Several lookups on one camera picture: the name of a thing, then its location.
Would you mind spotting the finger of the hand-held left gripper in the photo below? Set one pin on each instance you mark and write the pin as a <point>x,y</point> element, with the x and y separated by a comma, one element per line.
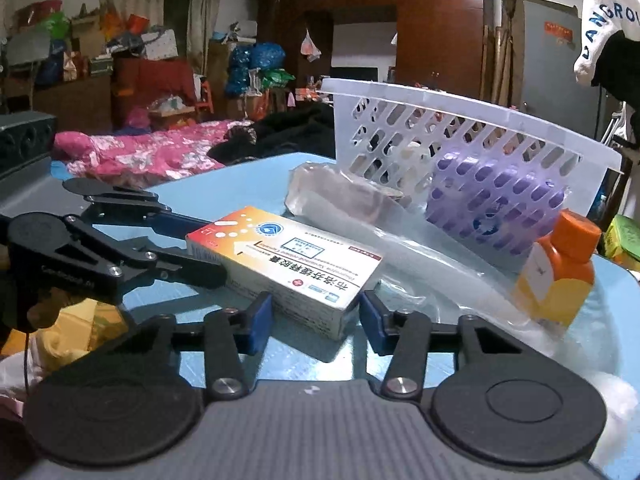
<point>190,267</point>
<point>130,205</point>

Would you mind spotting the dark ribbed box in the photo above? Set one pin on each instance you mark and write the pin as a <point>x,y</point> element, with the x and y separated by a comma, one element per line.
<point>25,142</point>

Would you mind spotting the red cloth covered furniture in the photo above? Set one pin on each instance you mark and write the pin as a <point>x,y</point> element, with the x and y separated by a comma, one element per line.
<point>150,85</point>

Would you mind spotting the white cotton wad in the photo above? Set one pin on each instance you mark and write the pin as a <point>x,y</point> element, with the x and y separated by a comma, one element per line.
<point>617,400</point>

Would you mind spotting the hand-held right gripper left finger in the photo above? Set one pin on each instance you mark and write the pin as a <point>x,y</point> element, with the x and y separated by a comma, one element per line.
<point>256,324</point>

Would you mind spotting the white orange medicine box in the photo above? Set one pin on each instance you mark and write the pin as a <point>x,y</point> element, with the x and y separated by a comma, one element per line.
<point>300,270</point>

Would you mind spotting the grey door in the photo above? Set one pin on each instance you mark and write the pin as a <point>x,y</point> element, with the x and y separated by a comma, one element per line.
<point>555,75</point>

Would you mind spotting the white plastic basket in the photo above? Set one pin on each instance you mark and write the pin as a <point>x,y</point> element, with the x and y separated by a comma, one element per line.
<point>400,105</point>

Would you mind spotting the black cloth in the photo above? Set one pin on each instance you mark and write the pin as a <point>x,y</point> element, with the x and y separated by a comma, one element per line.
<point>290,130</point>

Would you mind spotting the blue plastic bags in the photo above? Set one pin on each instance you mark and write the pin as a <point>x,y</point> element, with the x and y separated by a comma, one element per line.
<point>255,62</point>

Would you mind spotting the green box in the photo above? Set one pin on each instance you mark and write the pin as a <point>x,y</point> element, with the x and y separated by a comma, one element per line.
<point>625,240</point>

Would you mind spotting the purple roll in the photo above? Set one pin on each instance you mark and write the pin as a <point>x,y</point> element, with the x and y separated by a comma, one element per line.
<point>500,195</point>

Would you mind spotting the beige curtain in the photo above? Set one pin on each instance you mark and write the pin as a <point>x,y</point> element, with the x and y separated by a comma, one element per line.
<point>205,15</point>

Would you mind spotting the white hanging garment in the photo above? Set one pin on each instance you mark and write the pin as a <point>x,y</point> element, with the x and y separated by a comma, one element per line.
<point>602,15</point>

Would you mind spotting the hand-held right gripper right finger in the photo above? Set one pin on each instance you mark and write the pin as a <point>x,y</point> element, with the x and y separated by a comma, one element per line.
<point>374,321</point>

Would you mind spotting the pink floral blanket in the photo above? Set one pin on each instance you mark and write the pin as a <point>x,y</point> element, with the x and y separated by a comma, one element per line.
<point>150,150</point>

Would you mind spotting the clear plastic bag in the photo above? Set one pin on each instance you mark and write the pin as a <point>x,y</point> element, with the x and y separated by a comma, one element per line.
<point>340,190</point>

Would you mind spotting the orange capped yellow bottle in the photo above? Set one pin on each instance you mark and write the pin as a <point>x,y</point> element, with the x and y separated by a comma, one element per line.
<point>555,285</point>

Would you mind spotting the pink hanging plastic bag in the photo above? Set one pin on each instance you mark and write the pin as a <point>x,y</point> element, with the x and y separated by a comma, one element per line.
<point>310,44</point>

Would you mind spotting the brown wooden wardrobe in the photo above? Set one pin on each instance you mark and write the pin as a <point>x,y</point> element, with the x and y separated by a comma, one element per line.
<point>430,20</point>

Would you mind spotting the yellow cloth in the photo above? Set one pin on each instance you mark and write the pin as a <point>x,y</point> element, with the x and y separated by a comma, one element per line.
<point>85,325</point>

